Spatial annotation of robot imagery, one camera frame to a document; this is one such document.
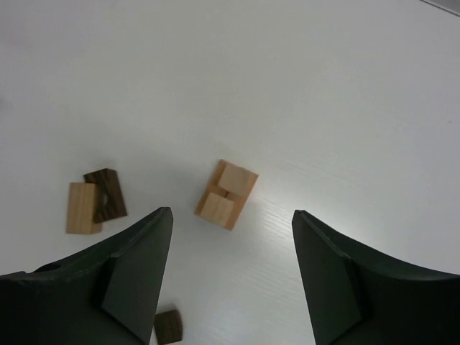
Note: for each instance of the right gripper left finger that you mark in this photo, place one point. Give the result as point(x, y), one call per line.
point(104, 294)

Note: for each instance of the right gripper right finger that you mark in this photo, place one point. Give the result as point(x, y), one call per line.
point(358, 295)

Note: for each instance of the dark wood arch block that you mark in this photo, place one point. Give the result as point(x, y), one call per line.
point(111, 204)

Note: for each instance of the small light wood cube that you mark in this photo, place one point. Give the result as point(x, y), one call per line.
point(235, 179)
point(217, 209)

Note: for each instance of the small dark wood block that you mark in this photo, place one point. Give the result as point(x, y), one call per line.
point(168, 327)

